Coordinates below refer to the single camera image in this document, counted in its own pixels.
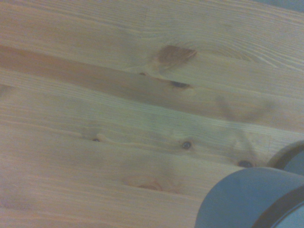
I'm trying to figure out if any blue enamel mug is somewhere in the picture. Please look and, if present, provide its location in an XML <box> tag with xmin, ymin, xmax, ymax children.
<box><xmin>195</xmin><ymin>140</ymin><xmax>304</xmax><ymax>228</ymax></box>

